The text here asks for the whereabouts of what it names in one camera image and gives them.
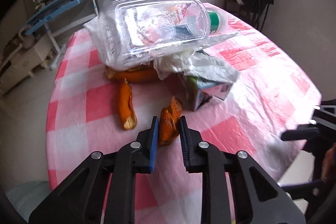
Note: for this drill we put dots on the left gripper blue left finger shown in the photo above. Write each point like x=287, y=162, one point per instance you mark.
x=153, y=142

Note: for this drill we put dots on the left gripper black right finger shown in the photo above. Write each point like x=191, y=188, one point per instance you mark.
x=184, y=130

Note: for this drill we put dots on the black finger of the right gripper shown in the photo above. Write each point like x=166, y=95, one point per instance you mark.
x=324, y=109

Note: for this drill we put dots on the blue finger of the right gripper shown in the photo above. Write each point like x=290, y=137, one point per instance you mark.
x=301, y=133

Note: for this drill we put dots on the orange peel strip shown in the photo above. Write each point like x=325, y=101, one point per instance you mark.
x=168, y=129
x=126, y=112

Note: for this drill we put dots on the milk carton with cartoon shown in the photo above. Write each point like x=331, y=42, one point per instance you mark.
x=200, y=91

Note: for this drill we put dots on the orange peel pile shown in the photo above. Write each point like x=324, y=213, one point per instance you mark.
x=137, y=75

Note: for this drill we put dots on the white plastic bag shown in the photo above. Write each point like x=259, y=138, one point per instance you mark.
x=184, y=54

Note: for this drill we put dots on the clear plastic bottle green label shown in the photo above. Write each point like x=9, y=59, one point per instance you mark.
x=129, y=33

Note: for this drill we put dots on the person's right hand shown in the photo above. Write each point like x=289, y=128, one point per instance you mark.
x=328, y=164

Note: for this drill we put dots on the pink checkered tablecloth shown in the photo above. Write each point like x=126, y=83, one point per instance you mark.
x=272, y=94

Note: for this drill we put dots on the light green sofa chair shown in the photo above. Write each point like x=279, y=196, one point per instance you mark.
x=26, y=197

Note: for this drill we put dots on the blue study desk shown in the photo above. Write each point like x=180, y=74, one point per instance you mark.
x=51, y=11

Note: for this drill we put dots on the cream tv cabinet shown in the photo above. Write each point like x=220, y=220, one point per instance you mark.
x=22, y=64

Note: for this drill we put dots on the pink kettlebell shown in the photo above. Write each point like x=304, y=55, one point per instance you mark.
x=27, y=40

